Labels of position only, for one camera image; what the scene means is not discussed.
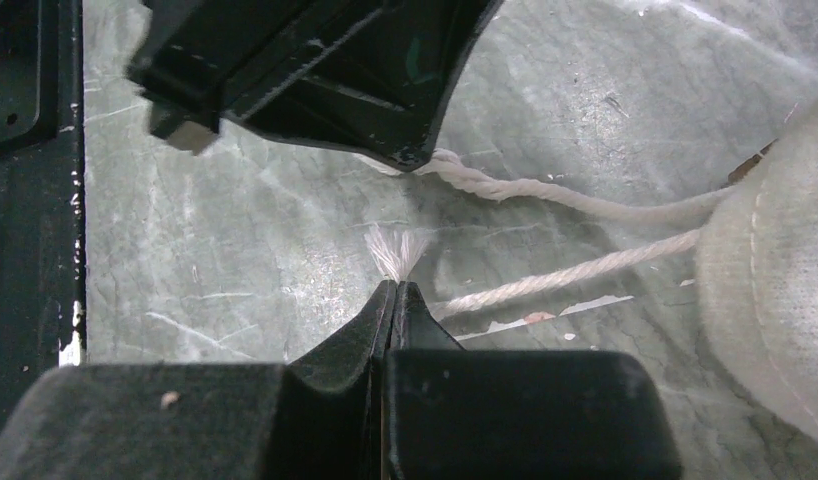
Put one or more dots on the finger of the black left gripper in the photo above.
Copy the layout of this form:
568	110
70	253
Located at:
368	77

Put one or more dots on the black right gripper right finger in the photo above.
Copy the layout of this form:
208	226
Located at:
453	413

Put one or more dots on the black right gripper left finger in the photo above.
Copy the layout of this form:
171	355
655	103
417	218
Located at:
318	417

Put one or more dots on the pink unicorn print mattress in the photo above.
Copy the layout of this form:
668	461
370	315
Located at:
756	262

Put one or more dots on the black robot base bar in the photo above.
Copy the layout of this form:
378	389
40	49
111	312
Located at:
42	194

